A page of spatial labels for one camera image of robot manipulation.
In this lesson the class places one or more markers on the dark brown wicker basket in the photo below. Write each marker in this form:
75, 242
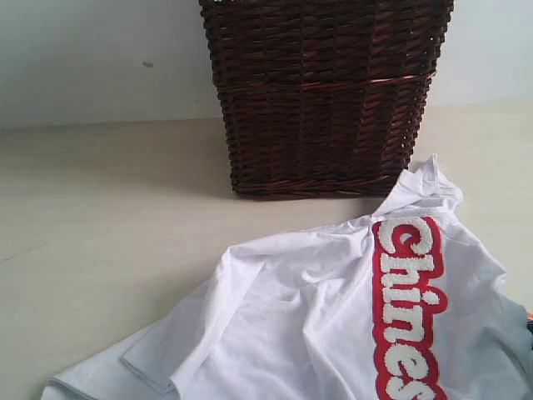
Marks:
322, 98

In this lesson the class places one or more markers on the white t-shirt red lettering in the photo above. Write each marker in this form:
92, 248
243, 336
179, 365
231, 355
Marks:
403, 303

